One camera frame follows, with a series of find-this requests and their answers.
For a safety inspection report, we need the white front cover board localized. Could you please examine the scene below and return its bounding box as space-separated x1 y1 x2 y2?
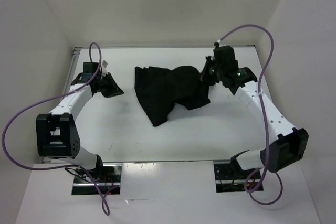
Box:
16 162 320 223

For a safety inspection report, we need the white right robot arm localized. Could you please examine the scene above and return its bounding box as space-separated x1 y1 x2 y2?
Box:
201 45 309 178

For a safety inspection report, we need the black pleated skirt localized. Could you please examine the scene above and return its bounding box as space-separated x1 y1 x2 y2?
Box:
134 66 211 127

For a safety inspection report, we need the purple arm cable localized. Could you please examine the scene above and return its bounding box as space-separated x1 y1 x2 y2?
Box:
2 41 119 216
217 24 284 205

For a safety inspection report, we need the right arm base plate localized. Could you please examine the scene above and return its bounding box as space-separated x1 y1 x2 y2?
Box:
213 161 254 193

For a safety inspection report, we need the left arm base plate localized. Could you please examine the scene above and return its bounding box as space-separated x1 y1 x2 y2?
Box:
66 163 122 195

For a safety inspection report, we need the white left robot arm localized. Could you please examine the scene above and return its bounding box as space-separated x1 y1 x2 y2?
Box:
36 61 124 182

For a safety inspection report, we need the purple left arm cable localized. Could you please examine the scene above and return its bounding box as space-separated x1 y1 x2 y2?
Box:
2 41 119 216

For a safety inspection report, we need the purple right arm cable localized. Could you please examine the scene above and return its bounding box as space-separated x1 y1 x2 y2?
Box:
217 24 284 205

